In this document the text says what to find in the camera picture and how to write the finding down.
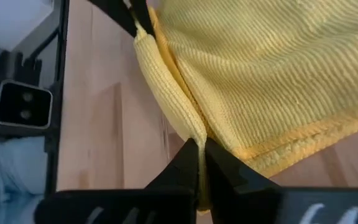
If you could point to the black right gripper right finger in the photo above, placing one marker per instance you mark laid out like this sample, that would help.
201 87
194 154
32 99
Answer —
259 202

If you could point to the yellow microfiber towel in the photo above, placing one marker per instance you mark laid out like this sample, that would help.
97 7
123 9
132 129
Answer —
259 77

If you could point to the black aluminium table frame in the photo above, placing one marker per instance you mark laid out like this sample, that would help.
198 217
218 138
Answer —
54 93

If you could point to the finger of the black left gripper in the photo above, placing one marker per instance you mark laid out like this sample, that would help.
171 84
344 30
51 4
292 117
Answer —
115 14
141 15

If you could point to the small black table-level camera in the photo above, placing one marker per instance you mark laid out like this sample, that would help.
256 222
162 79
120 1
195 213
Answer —
23 104

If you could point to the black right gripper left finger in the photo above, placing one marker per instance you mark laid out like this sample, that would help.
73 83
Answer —
154 202

